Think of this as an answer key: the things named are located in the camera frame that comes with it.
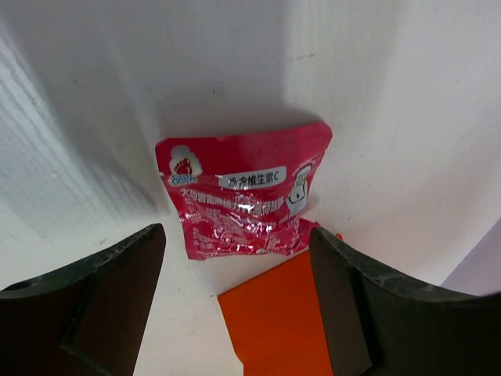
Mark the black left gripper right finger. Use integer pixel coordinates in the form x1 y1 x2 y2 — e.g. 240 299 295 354
309 226 500 375

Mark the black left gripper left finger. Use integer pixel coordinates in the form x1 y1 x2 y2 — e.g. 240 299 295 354
1 223 166 375

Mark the orange paper bag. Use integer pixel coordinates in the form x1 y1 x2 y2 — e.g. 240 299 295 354
218 251 333 376

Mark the pink red snack packet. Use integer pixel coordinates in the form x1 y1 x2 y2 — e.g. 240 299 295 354
155 121 333 261

